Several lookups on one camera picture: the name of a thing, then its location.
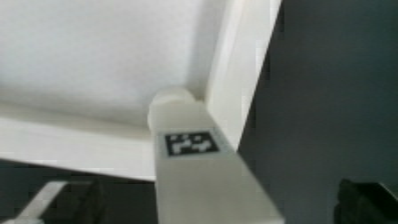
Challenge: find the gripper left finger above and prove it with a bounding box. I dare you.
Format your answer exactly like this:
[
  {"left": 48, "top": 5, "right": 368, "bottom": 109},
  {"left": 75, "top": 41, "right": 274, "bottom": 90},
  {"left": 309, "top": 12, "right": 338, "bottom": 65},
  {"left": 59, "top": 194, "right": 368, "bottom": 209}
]
[{"left": 11, "top": 181, "right": 107, "bottom": 224}]

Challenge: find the white desk top tray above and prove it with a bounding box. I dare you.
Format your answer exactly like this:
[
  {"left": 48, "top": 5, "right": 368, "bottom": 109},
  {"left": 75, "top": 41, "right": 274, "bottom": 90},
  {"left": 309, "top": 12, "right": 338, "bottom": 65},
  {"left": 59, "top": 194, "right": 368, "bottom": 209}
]
[{"left": 0, "top": 0, "right": 283, "bottom": 180}]

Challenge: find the white desk leg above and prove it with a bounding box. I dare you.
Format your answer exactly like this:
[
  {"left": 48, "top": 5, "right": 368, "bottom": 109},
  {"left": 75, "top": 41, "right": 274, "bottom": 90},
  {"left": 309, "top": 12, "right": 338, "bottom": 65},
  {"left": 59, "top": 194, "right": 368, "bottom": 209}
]
[{"left": 148, "top": 88, "right": 286, "bottom": 224}]

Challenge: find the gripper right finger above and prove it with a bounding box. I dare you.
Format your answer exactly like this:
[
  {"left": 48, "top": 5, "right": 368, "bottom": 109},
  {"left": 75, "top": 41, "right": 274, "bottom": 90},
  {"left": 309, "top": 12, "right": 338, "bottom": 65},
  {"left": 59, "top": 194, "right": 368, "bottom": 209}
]
[{"left": 334, "top": 179, "right": 398, "bottom": 224}]

